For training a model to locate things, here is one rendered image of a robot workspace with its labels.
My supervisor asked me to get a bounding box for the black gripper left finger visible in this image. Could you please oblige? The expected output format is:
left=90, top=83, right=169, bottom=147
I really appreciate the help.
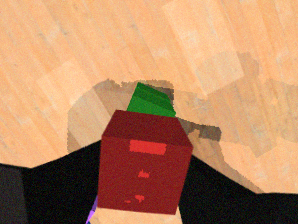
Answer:
left=0, top=140, right=101, bottom=224

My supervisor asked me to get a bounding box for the small purple block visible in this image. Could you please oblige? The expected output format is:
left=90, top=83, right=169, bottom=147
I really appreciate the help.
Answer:
left=86, top=195, right=98, bottom=223

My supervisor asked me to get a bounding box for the green block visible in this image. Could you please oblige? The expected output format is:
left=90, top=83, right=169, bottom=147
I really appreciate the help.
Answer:
left=126, top=88, right=176, bottom=117
left=136, top=82, right=171, bottom=102

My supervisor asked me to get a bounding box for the red block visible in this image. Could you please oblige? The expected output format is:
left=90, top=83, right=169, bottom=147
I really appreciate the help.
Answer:
left=97, top=110, right=194, bottom=215

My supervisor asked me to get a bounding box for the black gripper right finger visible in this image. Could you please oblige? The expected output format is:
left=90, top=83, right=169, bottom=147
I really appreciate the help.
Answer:
left=178, top=155, right=298, bottom=224

